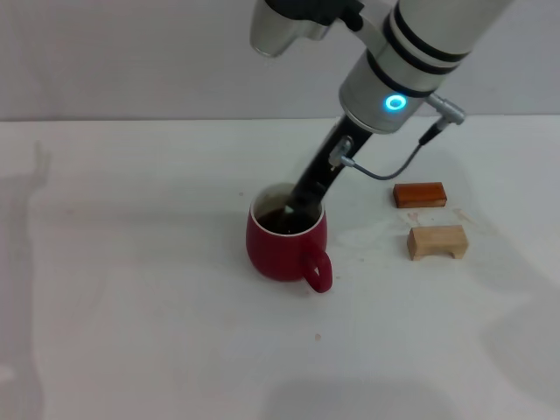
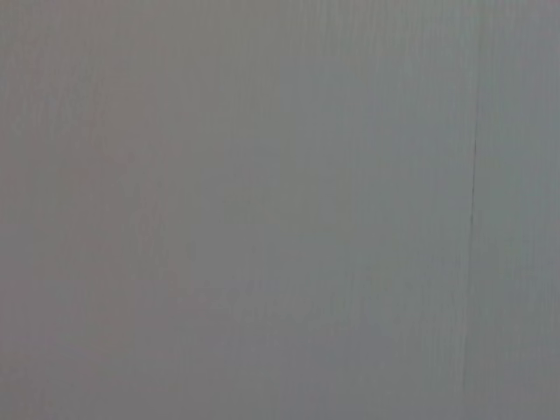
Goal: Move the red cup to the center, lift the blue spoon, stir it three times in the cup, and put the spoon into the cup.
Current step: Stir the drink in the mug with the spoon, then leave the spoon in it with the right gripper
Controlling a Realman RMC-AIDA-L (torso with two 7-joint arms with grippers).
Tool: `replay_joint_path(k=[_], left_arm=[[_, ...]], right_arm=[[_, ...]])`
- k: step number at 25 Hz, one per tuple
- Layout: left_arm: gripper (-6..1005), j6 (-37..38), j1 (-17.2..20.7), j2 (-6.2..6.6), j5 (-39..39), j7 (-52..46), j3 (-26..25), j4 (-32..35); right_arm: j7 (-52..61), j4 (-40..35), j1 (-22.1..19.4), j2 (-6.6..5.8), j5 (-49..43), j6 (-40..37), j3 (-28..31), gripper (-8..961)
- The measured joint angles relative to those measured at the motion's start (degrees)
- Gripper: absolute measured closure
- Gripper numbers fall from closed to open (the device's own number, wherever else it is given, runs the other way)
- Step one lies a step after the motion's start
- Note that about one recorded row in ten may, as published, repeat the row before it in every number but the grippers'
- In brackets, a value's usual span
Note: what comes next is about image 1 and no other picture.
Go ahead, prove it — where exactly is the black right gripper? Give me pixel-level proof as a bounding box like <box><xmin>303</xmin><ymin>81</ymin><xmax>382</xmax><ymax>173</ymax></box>
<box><xmin>284</xmin><ymin>115</ymin><xmax>374</xmax><ymax>225</ymax></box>

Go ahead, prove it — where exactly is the red ceramic cup with coffee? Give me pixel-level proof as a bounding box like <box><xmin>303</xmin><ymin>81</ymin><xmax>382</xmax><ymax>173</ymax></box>
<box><xmin>244</xmin><ymin>182</ymin><xmax>334</xmax><ymax>294</ymax></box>

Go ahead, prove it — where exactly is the light wooden spoon rest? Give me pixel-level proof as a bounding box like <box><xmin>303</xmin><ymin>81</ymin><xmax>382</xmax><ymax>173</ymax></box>
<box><xmin>406</xmin><ymin>224</ymin><xmax>468</xmax><ymax>263</ymax></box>

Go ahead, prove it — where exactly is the dark red-brown wooden block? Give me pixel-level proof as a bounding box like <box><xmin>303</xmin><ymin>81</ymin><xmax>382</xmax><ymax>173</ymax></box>
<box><xmin>392</xmin><ymin>182</ymin><xmax>448</xmax><ymax>210</ymax></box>

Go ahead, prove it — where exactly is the grey gripper cable with connector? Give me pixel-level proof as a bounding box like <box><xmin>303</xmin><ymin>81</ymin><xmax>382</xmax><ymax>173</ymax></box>
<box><xmin>327</xmin><ymin>93</ymin><xmax>467</xmax><ymax>181</ymax></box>

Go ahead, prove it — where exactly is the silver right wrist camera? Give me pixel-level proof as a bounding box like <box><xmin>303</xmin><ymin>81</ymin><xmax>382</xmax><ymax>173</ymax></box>
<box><xmin>248</xmin><ymin>0</ymin><xmax>365</xmax><ymax>59</ymax></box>

